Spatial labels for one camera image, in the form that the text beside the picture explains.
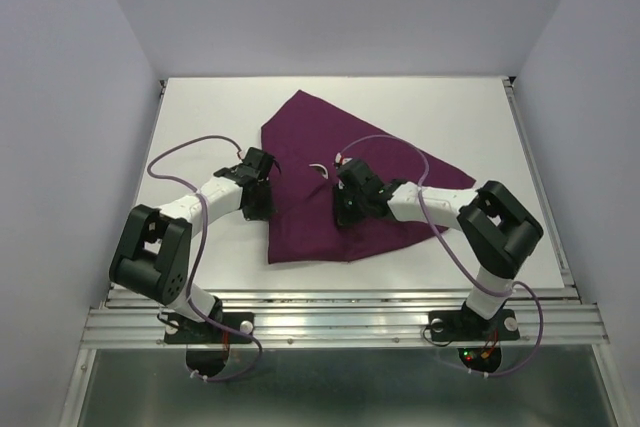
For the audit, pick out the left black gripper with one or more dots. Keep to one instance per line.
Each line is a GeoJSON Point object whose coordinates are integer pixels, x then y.
{"type": "Point", "coordinates": [263, 213]}

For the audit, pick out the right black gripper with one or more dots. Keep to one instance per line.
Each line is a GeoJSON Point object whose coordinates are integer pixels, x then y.
{"type": "Point", "coordinates": [342, 217]}

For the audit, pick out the stainless steel tray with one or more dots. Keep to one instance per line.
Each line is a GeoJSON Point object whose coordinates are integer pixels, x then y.
{"type": "Point", "coordinates": [320, 169]}

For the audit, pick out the purple cloth drape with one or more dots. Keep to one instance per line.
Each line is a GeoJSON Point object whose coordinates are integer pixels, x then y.
{"type": "Point", "coordinates": [308, 131]}

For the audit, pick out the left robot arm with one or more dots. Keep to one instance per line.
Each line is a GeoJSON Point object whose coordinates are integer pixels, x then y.
{"type": "Point", "coordinates": [160, 247]}

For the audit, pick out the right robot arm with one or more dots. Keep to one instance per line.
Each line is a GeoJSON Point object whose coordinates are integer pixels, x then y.
{"type": "Point", "coordinates": [500, 231]}

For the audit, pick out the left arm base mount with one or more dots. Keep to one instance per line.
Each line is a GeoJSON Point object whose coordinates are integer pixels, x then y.
{"type": "Point", "coordinates": [208, 347]}

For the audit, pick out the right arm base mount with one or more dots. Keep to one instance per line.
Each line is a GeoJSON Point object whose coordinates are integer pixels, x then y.
{"type": "Point", "coordinates": [479, 338]}

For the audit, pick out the aluminium rail frame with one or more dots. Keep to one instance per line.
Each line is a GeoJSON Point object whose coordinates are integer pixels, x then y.
{"type": "Point", "coordinates": [344, 343]}

